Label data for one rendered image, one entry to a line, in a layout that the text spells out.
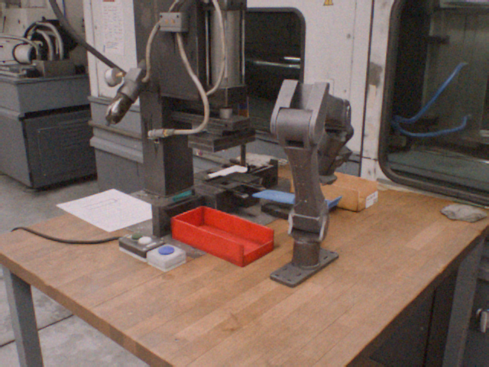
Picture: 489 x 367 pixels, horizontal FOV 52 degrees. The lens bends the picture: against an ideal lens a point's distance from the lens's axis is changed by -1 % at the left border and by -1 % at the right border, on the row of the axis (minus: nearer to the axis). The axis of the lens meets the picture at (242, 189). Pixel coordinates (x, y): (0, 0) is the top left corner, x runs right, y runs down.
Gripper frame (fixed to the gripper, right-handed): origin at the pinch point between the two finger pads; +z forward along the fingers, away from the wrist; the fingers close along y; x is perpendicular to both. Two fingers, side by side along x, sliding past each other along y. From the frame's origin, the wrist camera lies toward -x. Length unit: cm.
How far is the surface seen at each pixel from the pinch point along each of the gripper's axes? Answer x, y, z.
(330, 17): -61, 51, -29
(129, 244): 37.6, 17.8, 20.1
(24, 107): -83, 284, 157
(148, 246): 35.5, 13.6, 17.8
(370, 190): -35.5, -4.3, 3.9
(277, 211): -5.9, 6.9, 13.1
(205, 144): 10.1, 28.1, 1.5
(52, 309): -7, 96, 157
